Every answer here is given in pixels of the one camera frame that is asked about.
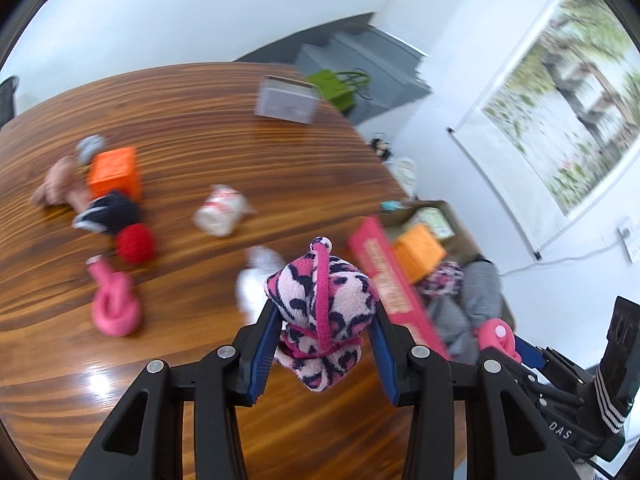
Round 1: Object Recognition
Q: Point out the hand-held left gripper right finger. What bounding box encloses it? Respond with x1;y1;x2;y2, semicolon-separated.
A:
369;305;578;480

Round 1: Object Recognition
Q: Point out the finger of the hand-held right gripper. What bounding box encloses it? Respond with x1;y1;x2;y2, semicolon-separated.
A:
512;335;585;387

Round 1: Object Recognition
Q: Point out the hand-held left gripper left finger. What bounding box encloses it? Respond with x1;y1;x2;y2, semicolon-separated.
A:
67;300;281;480

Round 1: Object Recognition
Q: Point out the pink foam knot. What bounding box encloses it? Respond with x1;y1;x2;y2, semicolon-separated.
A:
86;255;146;337
475;317;516;356

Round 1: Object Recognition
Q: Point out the grey knitted toy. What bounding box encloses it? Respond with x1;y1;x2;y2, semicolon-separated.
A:
427;260;503;363

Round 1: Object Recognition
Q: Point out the light orange toy cube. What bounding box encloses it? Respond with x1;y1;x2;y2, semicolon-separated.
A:
391;225;447;283

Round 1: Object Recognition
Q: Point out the green and white carton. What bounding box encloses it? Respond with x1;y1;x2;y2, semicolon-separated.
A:
407;207;458;241

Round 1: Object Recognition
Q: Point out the white red packet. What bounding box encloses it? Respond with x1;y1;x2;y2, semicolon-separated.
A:
193;185;256;237

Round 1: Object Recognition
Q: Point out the black sock with white stripes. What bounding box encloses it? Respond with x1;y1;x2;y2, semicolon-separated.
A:
72;191;143;235

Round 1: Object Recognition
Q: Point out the dark orange toy cube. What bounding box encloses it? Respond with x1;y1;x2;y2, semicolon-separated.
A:
86;147;142;201

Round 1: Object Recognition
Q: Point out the beige plush toy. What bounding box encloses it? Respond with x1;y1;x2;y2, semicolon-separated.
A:
31;156;98;211

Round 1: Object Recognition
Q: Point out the wooden desk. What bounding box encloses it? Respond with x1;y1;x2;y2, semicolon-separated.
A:
0;62;468;480

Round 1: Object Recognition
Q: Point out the red pompom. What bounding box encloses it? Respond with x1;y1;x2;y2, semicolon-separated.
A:
116;224;157;266

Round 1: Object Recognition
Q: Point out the white round appliance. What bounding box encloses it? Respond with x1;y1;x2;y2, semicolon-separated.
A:
385;156;418;196

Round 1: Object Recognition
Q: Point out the grey tin box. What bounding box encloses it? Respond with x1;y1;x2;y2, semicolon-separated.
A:
256;75;321;126

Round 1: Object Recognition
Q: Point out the hanging scroll painting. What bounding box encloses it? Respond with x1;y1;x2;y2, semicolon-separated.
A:
446;0;640;261

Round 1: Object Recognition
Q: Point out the grey pompom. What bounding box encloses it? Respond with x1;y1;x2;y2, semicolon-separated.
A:
76;135;107;163

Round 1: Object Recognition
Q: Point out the green paper bag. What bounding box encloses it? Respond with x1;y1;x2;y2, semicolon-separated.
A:
305;69;372;113

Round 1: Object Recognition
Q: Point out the grey staircase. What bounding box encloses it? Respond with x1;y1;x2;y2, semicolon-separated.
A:
232;12;433;126

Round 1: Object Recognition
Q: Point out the white cable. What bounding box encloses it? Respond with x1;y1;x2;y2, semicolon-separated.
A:
500;237;626;277

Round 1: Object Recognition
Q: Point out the white wall socket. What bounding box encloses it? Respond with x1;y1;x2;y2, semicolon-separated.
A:
617;217;640;263

